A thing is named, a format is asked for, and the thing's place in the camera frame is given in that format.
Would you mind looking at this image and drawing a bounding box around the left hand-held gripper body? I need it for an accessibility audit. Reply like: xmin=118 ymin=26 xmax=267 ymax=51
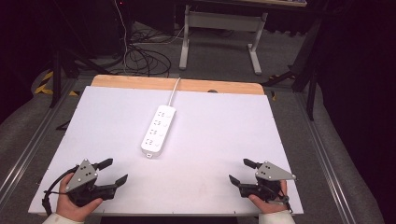
xmin=64 ymin=158 xmax=117 ymax=208

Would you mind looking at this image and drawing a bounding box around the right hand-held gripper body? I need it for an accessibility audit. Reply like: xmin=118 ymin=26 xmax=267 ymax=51
xmin=238 ymin=161 xmax=297 ymax=202

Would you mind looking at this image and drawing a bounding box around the person's right hand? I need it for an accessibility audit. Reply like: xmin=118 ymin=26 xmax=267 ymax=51
xmin=248 ymin=180 xmax=289 ymax=216

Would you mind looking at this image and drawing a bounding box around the person's left hand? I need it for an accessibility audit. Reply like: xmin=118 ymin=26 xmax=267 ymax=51
xmin=55 ymin=173 xmax=104 ymax=223

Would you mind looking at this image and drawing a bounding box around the white board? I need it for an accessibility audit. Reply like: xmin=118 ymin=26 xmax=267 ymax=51
xmin=27 ymin=85 xmax=304 ymax=217

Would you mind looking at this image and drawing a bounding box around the white power strip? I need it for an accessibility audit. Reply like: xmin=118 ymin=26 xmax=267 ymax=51
xmin=140 ymin=105 xmax=177 ymax=159

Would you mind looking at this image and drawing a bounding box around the wooden table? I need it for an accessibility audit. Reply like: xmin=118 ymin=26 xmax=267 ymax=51
xmin=90 ymin=74 xmax=265 ymax=96

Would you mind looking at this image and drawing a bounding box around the black metal stand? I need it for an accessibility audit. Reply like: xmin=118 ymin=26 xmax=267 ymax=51
xmin=261 ymin=17 xmax=323 ymax=121
xmin=48 ymin=0 xmax=110 ymax=109

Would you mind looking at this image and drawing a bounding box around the yellow black floor tape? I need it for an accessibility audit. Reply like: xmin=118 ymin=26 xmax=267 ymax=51
xmin=34 ymin=70 xmax=79 ymax=97

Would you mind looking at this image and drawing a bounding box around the black gripper wrist strap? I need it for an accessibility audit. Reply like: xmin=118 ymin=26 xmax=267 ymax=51
xmin=266 ymin=195 xmax=294 ymax=215

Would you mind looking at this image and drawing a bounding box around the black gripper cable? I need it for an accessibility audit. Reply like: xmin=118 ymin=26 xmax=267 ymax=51
xmin=41 ymin=164 xmax=80 ymax=217

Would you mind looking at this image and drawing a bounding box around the metal floor rail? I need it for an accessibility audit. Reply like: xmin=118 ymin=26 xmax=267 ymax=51
xmin=293 ymin=92 xmax=354 ymax=224
xmin=0 ymin=77 xmax=79 ymax=204

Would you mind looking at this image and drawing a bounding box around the white power strip cable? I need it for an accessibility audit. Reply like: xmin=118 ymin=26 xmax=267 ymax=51
xmin=167 ymin=77 xmax=182 ymax=107

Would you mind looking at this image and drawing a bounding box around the black floor cable bundle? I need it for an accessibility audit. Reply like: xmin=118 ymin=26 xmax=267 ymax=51
xmin=123 ymin=29 xmax=173 ymax=78

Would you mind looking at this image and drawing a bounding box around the thin white hanging cable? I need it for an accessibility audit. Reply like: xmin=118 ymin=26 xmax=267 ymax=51
xmin=113 ymin=0 xmax=129 ymax=75

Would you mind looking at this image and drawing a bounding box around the white metal desk frame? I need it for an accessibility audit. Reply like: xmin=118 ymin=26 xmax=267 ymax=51
xmin=178 ymin=4 xmax=269 ymax=76

